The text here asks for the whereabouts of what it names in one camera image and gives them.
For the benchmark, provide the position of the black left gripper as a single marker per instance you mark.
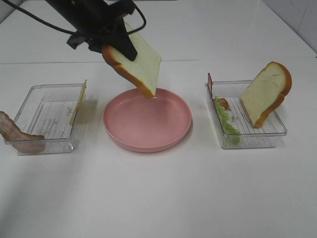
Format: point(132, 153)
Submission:
point(98, 23)

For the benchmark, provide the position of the white bread slice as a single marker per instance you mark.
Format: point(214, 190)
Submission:
point(142, 71)

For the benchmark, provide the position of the pale pink bacon strip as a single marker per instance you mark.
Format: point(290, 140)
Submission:
point(22, 142)

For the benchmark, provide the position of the dark brown bacon strip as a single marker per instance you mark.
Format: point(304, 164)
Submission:
point(219, 101)

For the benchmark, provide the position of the green lettuce leaf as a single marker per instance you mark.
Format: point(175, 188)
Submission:
point(227, 126)

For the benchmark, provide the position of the yellow cheese slice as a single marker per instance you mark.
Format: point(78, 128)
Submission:
point(79, 102)

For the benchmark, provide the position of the pink round plate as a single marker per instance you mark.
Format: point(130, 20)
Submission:
point(147, 125)

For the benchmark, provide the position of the clear left plastic tray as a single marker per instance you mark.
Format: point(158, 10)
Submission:
point(47, 110)

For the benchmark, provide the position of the clear plastic tray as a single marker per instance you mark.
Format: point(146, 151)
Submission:
point(269, 135)
point(47, 110)

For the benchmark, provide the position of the upright bread slice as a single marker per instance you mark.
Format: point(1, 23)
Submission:
point(266, 92)

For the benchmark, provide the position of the clear right plastic tray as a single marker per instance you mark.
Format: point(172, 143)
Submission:
point(269, 135)

